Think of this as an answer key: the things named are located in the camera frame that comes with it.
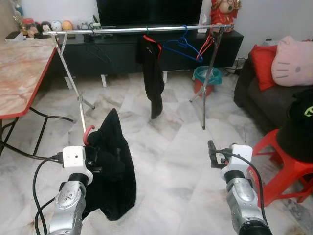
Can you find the black clothes hanger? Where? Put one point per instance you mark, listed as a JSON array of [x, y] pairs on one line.
[[100, 51]]

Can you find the white tissue pack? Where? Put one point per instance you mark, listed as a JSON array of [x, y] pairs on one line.
[[203, 24]]

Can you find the red lid jar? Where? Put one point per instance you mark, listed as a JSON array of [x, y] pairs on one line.
[[29, 27]]

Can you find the white box black lid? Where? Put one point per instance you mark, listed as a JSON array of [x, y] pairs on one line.
[[13, 35]]

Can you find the white egg toy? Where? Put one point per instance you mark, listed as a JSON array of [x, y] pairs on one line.
[[56, 25]]

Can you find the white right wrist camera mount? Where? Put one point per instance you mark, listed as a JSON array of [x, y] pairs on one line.
[[239, 156]]

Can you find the blue clothes hanger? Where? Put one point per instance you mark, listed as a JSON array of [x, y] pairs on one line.
[[185, 34]]

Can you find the dark grey sofa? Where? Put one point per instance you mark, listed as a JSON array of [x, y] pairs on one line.
[[266, 105]]

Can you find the red plastic clothes hanger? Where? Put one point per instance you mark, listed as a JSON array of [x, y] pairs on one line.
[[86, 134]]

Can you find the red bin with teal bag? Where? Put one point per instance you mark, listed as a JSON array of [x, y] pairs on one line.
[[208, 76]]

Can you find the green mug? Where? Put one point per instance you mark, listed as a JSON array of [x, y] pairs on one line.
[[95, 24]]

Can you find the red hanger with green hook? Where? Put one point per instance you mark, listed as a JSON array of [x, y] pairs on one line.
[[155, 43]]

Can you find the pink cat face pillow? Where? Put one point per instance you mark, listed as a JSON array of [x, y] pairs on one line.
[[293, 61]]

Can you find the silver metal clothes rack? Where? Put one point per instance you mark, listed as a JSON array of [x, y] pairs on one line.
[[137, 30]]

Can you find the black television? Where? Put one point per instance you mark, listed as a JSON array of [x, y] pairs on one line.
[[146, 12]]

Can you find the black mouse toy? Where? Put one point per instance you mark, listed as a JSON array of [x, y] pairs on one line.
[[46, 26]]

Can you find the red plastic stool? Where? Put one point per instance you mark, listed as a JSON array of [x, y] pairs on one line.
[[288, 171]]

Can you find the thin red clothes hanger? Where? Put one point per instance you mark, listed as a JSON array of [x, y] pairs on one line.
[[205, 46]]

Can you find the red doll figure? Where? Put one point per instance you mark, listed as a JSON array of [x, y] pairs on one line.
[[225, 14]]

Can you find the red cushion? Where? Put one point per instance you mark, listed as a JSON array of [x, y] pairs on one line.
[[263, 66]]

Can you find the gold trophy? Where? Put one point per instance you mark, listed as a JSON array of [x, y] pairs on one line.
[[18, 14]]

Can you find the black t-shirt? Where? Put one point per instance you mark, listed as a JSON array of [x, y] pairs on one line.
[[115, 186], [152, 78]]

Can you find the black laundry basket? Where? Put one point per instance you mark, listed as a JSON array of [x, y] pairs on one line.
[[296, 142]]

